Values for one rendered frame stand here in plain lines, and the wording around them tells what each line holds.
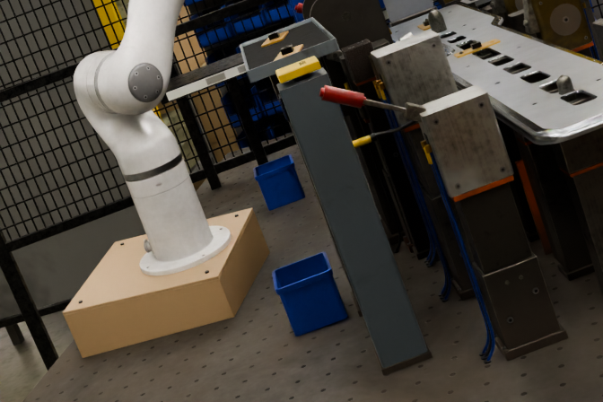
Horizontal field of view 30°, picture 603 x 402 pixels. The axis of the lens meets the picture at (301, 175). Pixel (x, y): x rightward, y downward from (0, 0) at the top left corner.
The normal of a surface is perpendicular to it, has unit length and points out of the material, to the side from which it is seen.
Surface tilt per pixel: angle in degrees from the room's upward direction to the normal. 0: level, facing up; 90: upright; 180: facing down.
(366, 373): 0
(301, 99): 90
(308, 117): 90
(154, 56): 78
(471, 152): 90
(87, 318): 90
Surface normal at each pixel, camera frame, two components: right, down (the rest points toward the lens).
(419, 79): 0.08, 0.22
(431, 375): -0.34, -0.91
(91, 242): -0.18, 0.31
